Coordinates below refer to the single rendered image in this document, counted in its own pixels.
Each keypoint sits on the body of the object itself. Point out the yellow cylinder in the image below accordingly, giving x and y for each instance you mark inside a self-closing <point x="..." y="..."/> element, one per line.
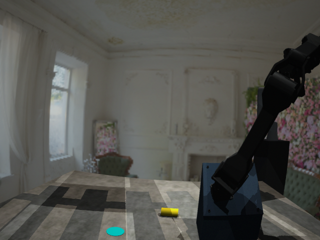
<point x="172" y="212"/>

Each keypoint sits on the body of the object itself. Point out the cyan circle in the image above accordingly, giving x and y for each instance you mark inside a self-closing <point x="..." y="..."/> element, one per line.
<point x="115" y="231"/>

